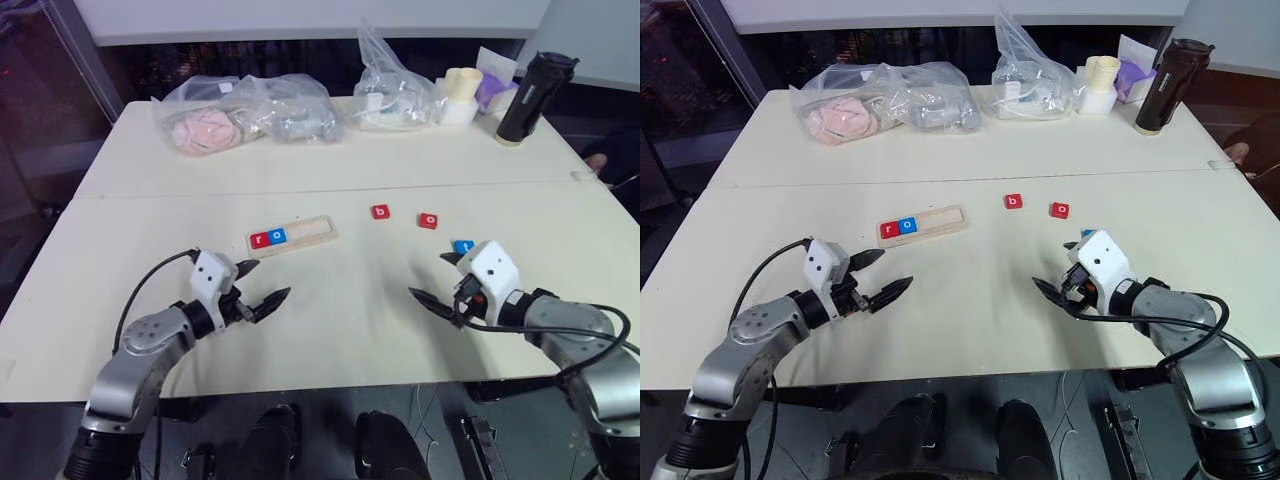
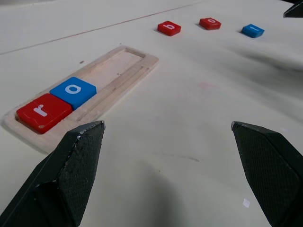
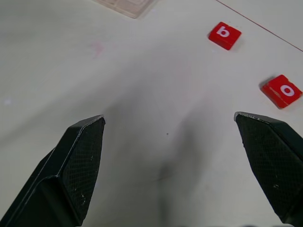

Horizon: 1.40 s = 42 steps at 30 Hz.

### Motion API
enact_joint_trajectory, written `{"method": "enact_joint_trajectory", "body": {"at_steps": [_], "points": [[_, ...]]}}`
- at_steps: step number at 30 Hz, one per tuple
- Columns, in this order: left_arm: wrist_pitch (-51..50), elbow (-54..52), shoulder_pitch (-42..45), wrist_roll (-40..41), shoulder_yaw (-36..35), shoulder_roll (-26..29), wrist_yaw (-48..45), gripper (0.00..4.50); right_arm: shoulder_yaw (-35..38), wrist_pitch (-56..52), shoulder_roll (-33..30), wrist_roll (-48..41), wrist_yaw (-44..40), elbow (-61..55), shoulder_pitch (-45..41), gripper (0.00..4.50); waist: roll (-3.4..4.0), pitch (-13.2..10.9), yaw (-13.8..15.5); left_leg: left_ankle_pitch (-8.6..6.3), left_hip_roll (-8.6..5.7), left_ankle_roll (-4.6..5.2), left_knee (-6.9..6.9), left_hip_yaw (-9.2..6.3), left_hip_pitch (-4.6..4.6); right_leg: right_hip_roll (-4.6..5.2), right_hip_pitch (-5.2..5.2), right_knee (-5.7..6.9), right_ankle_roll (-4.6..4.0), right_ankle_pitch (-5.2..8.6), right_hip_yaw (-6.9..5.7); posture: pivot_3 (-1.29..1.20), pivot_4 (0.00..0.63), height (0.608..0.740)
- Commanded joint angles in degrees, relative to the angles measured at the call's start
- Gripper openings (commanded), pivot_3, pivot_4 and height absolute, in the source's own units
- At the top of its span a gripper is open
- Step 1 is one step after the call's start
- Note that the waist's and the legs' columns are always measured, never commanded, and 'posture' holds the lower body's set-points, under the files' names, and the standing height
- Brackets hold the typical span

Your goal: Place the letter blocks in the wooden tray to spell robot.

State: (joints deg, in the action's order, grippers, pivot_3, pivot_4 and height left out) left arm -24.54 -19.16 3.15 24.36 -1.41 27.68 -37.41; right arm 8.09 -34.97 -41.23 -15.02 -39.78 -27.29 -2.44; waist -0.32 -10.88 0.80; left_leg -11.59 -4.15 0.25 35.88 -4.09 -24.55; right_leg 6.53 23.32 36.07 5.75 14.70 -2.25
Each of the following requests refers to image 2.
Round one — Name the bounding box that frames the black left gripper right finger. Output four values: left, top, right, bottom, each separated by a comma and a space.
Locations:
231, 121, 303, 227

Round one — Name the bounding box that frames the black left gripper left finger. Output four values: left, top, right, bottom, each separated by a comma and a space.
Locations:
0, 120, 106, 227

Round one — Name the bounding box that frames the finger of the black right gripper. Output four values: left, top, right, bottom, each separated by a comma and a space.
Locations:
283, 1, 303, 18

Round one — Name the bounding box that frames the red letter tile o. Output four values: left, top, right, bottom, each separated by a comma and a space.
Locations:
199, 17, 222, 31

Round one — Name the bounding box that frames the red letter tile b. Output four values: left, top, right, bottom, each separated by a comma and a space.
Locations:
157, 20, 182, 37

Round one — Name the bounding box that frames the red letter tile r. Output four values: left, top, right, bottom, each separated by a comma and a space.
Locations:
16, 93, 73, 135

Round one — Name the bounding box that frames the blue letter tile o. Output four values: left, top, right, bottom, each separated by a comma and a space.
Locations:
49, 76, 97, 111

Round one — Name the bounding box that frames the wooden letter tray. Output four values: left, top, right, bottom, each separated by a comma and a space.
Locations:
1, 45, 159, 154

